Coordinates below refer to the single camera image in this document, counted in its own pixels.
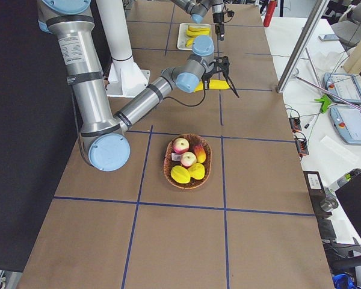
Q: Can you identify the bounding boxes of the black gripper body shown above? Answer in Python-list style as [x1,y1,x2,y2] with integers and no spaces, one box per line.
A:
[203,67,215,82]
[213,12,224,34]

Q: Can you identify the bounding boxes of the yellow banana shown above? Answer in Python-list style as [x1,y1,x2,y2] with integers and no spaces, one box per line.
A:
[194,79,230,92]
[185,29,211,37]
[188,25,211,32]
[186,35,214,48]

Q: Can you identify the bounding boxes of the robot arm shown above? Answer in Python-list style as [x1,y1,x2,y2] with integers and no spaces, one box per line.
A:
[171,0,224,41]
[37,1,214,172]

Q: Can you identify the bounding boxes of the brown wicker basket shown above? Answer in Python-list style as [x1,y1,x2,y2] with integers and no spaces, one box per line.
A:
[163,134,211,190]

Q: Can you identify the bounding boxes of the white bear tray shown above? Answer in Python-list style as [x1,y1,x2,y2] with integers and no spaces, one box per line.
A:
[177,23,212,51]

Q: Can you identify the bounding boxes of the red fire extinguisher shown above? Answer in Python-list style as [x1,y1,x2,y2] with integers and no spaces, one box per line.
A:
[263,0,278,27]

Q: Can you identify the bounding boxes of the red yellow mango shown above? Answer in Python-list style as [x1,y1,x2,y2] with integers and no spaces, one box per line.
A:
[193,144,206,164]

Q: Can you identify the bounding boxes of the pale red apple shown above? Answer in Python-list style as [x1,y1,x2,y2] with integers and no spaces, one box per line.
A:
[172,137,190,154]

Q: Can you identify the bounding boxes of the yellow lemon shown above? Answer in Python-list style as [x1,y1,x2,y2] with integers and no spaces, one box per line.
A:
[187,163,205,180]

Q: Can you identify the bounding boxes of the yellow starfruit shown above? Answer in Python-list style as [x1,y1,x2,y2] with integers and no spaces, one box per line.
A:
[170,165,191,184]

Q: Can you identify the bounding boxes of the long reacher grabber tool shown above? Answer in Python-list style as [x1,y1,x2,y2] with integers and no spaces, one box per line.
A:
[293,72,361,111]

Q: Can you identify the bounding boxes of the teach pendant far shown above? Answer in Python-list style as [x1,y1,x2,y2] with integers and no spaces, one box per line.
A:
[323,72,361,105]

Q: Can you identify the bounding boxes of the teach pendant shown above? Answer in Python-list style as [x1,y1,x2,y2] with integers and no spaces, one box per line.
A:
[329,106,361,145]
[323,72,361,105]

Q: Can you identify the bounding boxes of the teach pendant near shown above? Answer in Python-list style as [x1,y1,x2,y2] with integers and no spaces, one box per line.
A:
[329,106,361,145]

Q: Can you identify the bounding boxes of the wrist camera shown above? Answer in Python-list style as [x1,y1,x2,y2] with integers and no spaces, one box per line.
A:
[226,10,235,18]
[214,56,239,98]

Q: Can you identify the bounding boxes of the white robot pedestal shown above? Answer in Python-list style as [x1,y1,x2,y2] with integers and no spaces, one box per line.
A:
[96,0,150,98]

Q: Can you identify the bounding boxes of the aluminium frame post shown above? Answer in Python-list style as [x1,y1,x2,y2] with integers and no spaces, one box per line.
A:
[276,0,329,93]

